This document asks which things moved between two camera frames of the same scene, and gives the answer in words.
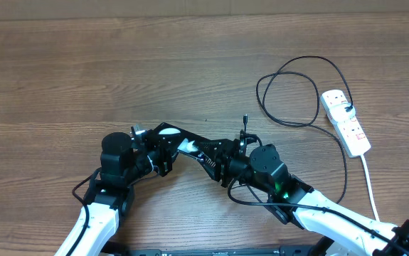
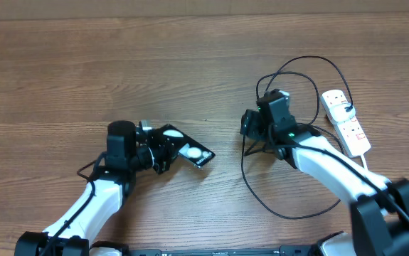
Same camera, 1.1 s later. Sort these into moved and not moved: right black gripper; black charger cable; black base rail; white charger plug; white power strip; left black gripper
Moved: right black gripper; black charger cable
Not moved: left black gripper; white power strip; white charger plug; black base rail
